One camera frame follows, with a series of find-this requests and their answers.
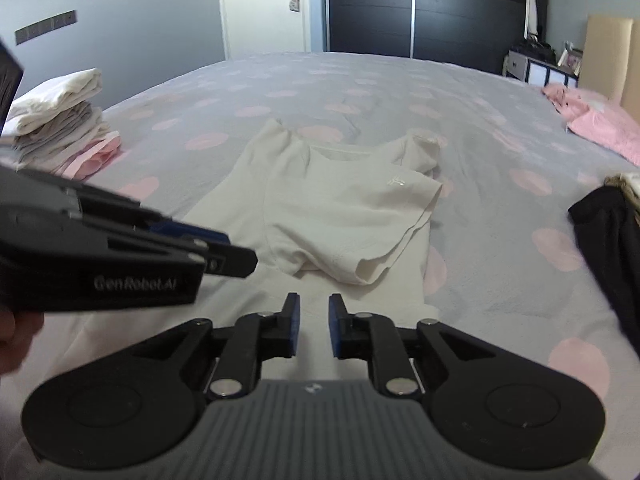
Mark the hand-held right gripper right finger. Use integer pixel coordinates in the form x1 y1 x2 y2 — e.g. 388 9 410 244
327 294 506 401

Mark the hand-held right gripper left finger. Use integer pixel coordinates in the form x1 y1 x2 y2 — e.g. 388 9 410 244
107 292 301 401

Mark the beige clothes pile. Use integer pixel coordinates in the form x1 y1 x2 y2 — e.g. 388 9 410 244
602 171 640 211

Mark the white bedside cabinet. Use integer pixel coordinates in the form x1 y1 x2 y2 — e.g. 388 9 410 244
502 50 581 92

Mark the beige upholstered headboard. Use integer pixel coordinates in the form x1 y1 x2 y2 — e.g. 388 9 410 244
577 15 637 107

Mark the black garment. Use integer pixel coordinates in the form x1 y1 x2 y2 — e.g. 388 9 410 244
567 185 640 352

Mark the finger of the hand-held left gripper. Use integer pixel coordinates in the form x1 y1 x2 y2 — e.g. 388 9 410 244
65 184 232 248
107 233 259 279

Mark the grey pink-dotted bedsheet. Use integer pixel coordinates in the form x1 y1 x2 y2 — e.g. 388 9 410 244
0 52 640 480

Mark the stack of folded clothes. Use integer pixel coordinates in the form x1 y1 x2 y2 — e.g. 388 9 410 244
0 67 124 182

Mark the white t-shirt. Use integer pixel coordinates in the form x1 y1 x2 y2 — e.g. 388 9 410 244
15 119 443 401

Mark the person's left hand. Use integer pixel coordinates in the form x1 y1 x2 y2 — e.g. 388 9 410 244
0 309 47 377

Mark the pink garment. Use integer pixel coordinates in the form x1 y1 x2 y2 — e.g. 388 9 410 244
542 82 640 167

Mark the black wardrobe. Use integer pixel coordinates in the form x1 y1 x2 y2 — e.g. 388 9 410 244
325 0 534 79

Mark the picture frame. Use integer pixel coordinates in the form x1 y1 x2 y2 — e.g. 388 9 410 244
557 47 584 74

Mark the grey wall switch panel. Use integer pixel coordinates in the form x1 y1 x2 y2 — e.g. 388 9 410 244
15 9 79 45

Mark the white door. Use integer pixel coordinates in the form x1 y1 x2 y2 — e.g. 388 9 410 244
217 0 309 62

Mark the black bag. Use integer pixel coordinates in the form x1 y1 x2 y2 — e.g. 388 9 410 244
510 35 557 64

